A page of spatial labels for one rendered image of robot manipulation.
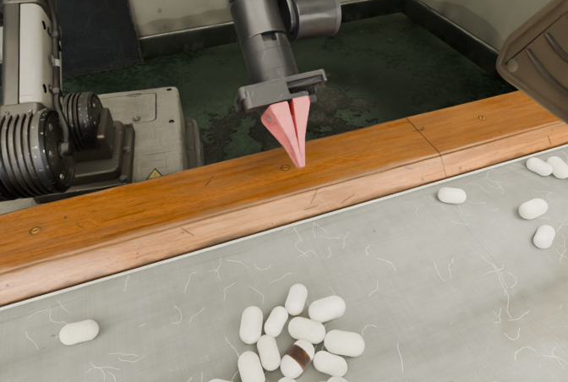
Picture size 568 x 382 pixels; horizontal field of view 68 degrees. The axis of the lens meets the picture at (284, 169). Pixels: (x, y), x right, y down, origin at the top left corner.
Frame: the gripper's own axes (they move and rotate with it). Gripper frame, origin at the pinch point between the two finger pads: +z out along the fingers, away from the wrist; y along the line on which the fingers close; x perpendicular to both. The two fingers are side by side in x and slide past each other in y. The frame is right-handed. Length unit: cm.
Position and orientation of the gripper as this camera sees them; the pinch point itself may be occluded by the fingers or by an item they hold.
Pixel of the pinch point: (299, 160)
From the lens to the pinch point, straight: 49.4
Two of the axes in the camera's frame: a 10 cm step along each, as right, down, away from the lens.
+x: -2.0, 1.2, 9.7
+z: 2.8, 9.6, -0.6
